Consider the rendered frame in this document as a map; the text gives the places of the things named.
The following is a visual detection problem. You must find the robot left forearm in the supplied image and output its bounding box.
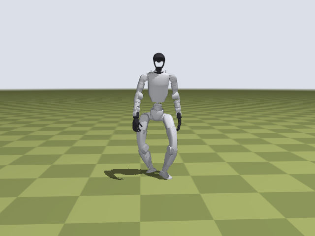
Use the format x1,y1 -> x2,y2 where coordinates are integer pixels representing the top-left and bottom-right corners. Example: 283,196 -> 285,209
174,94 -> 182,116

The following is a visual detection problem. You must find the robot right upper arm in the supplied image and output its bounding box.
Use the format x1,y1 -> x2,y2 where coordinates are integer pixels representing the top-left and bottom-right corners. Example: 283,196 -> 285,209
136,73 -> 149,100

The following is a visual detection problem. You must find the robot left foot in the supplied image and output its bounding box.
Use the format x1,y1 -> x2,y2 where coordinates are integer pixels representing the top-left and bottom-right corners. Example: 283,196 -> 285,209
159,171 -> 172,179

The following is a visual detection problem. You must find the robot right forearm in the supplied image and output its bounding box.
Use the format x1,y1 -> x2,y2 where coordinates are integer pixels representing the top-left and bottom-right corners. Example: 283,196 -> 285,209
133,92 -> 141,116

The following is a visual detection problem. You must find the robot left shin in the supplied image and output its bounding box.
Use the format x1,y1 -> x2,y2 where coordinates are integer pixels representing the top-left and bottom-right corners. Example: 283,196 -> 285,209
161,149 -> 178,173

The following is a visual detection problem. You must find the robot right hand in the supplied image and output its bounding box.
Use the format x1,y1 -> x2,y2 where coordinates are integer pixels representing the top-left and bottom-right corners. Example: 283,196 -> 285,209
132,112 -> 142,132

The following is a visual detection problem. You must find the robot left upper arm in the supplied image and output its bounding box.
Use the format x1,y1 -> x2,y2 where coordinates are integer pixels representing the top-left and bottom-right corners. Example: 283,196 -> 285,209
169,74 -> 178,100

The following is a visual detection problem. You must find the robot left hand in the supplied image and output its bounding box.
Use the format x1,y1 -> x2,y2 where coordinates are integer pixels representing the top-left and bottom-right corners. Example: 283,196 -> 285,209
177,112 -> 182,131

